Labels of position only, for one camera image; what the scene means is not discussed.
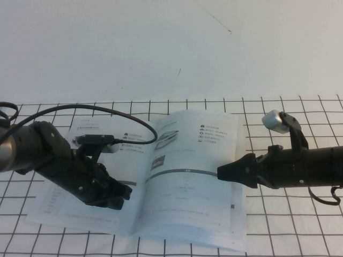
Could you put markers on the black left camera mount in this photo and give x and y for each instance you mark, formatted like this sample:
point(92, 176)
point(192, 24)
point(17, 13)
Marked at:
point(88, 152)

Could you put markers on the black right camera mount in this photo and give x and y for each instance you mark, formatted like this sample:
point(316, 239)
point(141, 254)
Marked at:
point(294, 131)

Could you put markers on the white manual booklet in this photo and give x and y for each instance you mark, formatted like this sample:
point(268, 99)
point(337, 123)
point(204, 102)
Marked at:
point(187, 192)

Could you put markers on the white black-grid tablecloth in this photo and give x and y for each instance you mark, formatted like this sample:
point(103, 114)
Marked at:
point(294, 227)

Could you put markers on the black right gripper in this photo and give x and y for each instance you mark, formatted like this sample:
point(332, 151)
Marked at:
point(284, 168)

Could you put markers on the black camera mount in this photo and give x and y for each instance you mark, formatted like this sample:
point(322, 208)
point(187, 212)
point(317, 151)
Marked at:
point(88, 152)
point(294, 131)

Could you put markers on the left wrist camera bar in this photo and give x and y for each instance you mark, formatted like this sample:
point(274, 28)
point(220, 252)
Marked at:
point(93, 138)

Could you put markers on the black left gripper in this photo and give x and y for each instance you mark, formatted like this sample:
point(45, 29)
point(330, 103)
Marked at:
point(83, 176)

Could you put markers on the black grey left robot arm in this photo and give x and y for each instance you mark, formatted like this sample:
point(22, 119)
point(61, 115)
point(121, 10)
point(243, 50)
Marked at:
point(21, 150)

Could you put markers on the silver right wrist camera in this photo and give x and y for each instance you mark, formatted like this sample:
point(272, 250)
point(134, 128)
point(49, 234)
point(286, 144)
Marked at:
point(274, 121)

